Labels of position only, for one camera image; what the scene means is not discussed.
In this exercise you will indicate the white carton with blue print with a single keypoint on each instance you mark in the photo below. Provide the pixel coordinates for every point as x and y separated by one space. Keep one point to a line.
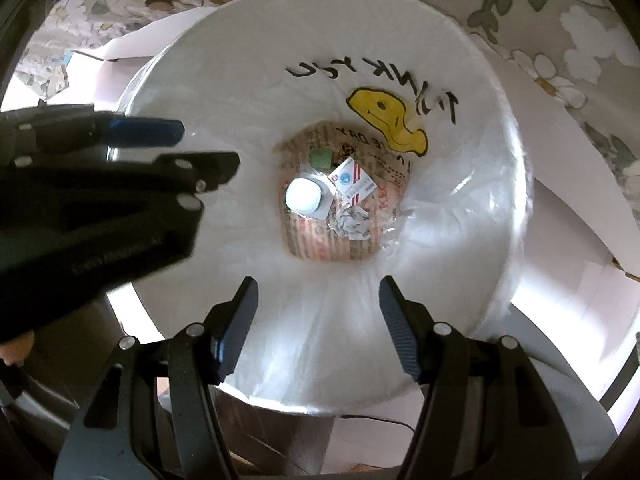
351 181

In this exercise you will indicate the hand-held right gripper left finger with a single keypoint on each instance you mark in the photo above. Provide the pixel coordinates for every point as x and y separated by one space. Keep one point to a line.
235 332

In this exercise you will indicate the small green box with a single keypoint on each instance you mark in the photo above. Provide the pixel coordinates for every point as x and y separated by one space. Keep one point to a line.
321 159

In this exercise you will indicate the white bin with yellow smiley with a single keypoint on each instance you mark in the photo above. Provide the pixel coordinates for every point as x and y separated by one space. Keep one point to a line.
250 85

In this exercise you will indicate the white paper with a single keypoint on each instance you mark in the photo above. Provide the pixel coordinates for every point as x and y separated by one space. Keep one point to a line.
352 224

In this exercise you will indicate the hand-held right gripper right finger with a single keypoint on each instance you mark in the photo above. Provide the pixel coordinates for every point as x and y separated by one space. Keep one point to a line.
400 332

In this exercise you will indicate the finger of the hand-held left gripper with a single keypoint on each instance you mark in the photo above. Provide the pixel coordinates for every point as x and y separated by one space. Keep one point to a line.
200 170
145 131

